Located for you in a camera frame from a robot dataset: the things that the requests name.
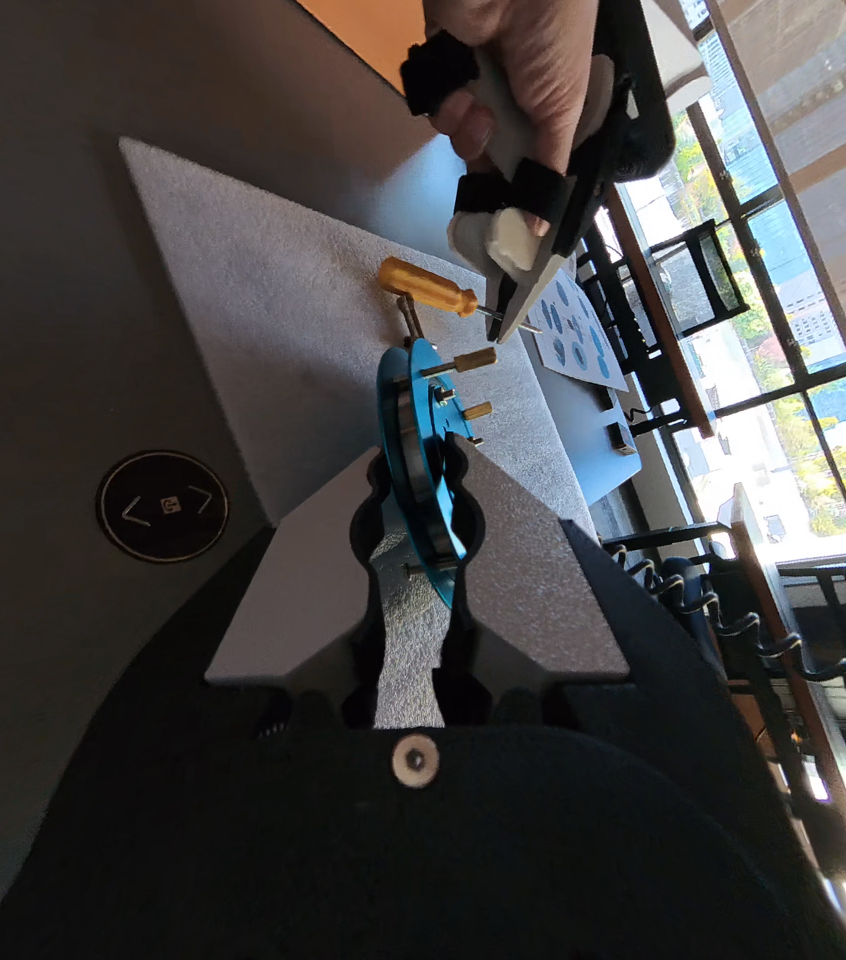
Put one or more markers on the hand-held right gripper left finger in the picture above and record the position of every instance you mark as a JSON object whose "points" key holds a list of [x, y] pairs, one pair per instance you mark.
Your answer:
{"points": [[295, 600]]}

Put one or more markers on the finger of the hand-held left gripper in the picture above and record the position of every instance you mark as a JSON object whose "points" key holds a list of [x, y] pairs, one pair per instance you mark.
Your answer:
{"points": [[520, 300]]}

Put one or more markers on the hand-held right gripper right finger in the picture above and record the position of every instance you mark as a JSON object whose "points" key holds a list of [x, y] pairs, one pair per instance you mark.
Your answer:
{"points": [[535, 592]]}

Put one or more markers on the brass hex standoff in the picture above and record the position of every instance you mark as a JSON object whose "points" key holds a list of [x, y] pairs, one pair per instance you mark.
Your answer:
{"points": [[471, 361], [478, 410]]}

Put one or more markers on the metal socket wrench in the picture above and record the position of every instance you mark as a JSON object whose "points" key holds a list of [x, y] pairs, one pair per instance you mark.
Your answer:
{"points": [[411, 319]]}

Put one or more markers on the blue round base plate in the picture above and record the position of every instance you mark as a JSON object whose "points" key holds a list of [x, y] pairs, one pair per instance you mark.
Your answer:
{"points": [[423, 465]]}

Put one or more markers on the round black desk button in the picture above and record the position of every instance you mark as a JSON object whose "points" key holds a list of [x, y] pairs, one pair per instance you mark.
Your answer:
{"points": [[161, 506]]}

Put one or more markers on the wooden top desk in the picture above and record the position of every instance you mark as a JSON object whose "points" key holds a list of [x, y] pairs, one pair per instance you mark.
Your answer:
{"points": [[790, 660]]}

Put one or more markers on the dark grey desk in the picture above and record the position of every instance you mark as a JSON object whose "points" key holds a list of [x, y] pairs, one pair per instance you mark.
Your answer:
{"points": [[55, 225]]}

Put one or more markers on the person's left hand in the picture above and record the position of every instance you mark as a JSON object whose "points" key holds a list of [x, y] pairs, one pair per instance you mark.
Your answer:
{"points": [[543, 67]]}

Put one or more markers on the printed instruction manual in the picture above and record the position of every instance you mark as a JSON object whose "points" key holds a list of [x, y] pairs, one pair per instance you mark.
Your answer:
{"points": [[580, 337]]}

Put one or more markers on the brown wooden side table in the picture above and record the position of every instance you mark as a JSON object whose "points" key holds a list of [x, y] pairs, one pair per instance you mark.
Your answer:
{"points": [[663, 322]]}

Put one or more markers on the black mesh back chair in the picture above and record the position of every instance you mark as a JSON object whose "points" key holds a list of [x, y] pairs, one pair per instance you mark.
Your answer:
{"points": [[700, 277]]}

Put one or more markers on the large window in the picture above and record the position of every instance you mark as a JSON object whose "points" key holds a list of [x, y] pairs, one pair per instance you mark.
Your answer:
{"points": [[828, 225]]}

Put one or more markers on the white foam sheet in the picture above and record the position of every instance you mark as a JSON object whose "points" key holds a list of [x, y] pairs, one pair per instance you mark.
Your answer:
{"points": [[280, 300]]}

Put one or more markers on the orange cardboard box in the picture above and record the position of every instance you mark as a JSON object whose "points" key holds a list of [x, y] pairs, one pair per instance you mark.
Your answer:
{"points": [[363, 30]]}

